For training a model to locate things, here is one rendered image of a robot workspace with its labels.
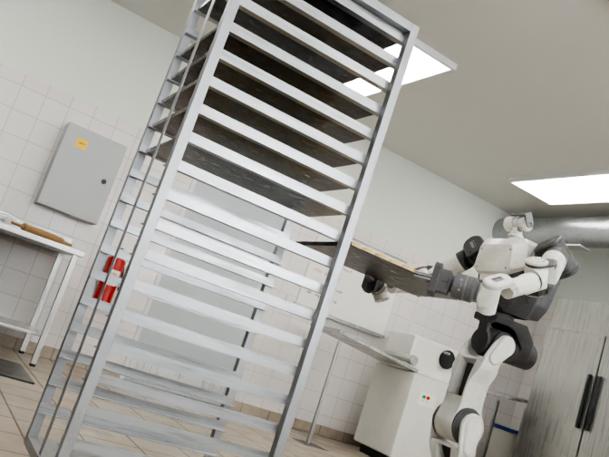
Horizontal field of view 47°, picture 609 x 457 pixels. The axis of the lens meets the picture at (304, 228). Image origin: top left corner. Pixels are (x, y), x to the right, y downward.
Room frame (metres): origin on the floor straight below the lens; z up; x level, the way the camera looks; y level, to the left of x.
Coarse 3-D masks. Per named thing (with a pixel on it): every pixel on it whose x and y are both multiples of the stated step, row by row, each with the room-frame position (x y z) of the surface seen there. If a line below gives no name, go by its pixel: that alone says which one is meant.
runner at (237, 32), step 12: (240, 36) 1.98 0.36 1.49; (252, 36) 2.00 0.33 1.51; (264, 48) 2.02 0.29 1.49; (276, 48) 2.03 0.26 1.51; (276, 60) 2.06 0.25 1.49; (288, 60) 2.06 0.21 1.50; (300, 60) 2.07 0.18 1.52; (300, 72) 2.09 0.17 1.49; (312, 72) 2.10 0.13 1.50; (324, 84) 2.13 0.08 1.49; (336, 84) 2.14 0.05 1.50; (348, 96) 2.16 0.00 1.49; (360, 96) 2.18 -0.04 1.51; (372, 108) 2.21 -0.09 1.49
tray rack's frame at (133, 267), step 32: (352, 0) 2.17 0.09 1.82; (224, 32) 1.93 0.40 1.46; (192, 96) 1.94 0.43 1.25; (192, 128) 1.93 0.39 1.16; (128, 192) 2.33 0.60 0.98; (160, 192) 1.93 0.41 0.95; (128, 224) 2.13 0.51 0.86; (96, 256) 2.34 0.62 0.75; (128, 288) 1.93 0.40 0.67; (96, 352) 1.93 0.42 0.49; (64, 384) 2.15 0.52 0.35; (96, 384) 1.93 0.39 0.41; (32, 448) 2.21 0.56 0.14; (64, 448) 1.93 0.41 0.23
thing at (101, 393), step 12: (60, 384) 2.34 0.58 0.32; (72, 384) 2.36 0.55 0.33; (96, 396) 2.38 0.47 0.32; (108, 396) 2.41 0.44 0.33; (120, 396) 2.43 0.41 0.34; (144, 408) 2.47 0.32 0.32; (156, 408) 2.49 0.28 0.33; (168, 408) 2.51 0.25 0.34; (180, 420) 2.50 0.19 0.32; (192, 420) 2.55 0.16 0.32; (204, 420) 2.57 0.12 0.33; (216, 420) 2.59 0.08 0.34
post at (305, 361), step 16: (416, 32) 2.20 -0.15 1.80; (400, 64) 2.19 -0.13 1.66; (400, 80) 2.20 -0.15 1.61; (384, 112) 2.19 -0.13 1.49; (384, 128) 2.20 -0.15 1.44; (368, 160) 2.19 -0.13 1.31; (368, 176) 2.20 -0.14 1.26; (352, 208) 2.20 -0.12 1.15; (352, 224) 2.20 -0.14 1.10; (336, 256) 2.20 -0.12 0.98; (336, 272) 2.20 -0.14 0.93; (320, 304) 2.20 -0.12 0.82; (320, 320) 2.20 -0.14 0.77; (320, 336) 2.21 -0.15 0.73; (304, 352) 2.20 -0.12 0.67; (304, 368) 2.20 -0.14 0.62; (288, 400) 2.21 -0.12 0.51; (288, 416) 2.20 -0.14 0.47; (288, 432) 2.20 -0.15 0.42; (272, 448) 2.21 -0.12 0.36
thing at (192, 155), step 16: (160, 144) 2.18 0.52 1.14; (192, 160) 2.21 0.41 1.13; (208, 160) 2.13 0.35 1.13; (224, 160) 2.07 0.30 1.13; (224, 176) 2.28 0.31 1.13; (240, 176) 2.20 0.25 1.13; (256, 176) 2.12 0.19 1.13; (256, 192) 2.36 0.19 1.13; (272, 192) 2.28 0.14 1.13; (288, 192) 2.20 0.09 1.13; (288, 208) 2.44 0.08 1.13; (304, 208) 2.35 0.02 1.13; (320, 208) 2.27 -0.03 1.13
